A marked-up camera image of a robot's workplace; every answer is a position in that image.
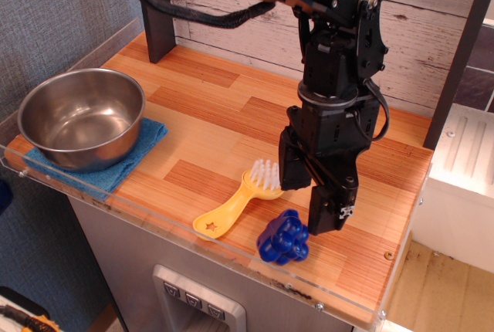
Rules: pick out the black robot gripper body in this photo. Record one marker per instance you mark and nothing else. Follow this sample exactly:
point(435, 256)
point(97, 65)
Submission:
point(331, 139)

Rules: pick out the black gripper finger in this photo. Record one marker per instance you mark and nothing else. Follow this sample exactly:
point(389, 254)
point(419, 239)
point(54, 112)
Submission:
point(293, 174)
point(329, 209)

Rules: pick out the blue toy grapes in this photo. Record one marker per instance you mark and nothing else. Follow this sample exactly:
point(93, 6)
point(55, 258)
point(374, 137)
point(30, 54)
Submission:
point(284, 239)

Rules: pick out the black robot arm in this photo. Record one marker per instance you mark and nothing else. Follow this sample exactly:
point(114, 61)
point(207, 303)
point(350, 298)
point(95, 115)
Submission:
point(342, 49)

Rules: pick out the yellow brush with white bristles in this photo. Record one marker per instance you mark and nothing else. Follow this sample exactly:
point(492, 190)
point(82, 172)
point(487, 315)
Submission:
point(260, 181)

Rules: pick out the grey dispenser panel with buttons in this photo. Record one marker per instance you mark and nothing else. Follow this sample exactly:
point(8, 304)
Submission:
point(189, 306)

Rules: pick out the blue folded cloth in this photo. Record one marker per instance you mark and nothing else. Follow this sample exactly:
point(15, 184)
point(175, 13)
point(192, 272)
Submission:
point(100, 184)

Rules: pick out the stainless steel bowl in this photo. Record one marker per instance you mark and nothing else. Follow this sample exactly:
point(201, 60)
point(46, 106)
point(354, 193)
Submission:
point(84, 120)

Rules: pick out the yellow object bottom left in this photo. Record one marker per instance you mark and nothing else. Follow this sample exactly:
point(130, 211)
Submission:
point(39, 324)

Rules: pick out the dark vertical post left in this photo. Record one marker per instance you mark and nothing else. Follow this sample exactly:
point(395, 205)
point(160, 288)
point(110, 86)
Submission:
point(160, 34)

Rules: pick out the dark vertical post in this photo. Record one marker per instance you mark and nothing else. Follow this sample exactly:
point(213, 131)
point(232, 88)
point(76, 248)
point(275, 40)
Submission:
point(160, 34)
point(465, 46)

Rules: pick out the dark vertical post right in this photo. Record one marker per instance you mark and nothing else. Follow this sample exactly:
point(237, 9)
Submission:
point(465, 46)

